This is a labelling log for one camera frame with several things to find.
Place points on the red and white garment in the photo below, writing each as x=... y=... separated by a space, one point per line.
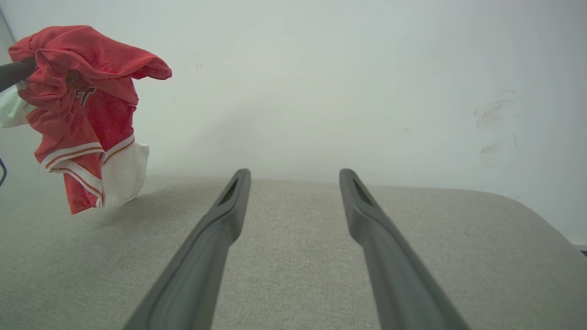
x=87 y=119

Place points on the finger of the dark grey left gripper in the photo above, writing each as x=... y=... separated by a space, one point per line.
x=13 y=73

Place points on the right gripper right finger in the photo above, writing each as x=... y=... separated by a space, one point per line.
x=390 y=270

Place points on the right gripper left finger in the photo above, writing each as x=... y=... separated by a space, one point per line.
x=202 y=266

